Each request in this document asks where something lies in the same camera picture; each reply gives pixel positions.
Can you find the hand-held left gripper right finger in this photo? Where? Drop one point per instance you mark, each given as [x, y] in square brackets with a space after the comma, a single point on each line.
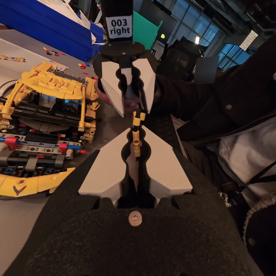
[168, 170]

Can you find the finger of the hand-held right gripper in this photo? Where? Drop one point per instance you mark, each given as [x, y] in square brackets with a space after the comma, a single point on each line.
[111, 82]
[148, 82]

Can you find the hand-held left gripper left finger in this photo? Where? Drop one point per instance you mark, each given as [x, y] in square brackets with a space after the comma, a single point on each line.
[103, 170]

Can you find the yellow connector brick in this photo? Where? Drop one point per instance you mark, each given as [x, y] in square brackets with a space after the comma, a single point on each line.
[136, 144]

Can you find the yellow toy brick car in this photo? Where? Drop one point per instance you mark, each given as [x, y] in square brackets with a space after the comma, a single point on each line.
[54, 84]

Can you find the person's right forearm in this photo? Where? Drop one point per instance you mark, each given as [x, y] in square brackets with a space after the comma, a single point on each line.
[183, 94]

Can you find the grey desk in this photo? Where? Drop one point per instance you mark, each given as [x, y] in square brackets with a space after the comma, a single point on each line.
[17, 226]

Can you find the person's right hand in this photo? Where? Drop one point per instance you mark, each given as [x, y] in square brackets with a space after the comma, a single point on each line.
[129, 104]

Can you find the scattered small coloured bricks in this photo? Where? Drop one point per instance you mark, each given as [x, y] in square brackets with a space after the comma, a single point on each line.
[83, 65]

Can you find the crumpled white paper wrappers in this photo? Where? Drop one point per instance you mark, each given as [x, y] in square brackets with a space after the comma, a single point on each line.
[64, 8]

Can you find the blue plastic bin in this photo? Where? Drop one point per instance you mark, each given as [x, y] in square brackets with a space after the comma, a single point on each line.
[43, 21]

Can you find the white shirt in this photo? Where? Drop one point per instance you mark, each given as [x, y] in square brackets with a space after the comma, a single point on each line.
[248, 151]

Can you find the white instruction booklet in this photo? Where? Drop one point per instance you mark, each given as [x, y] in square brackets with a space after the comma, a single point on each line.
[13, 47]

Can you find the dark wall screen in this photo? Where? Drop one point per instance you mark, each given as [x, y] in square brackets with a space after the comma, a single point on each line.
[157, 13]

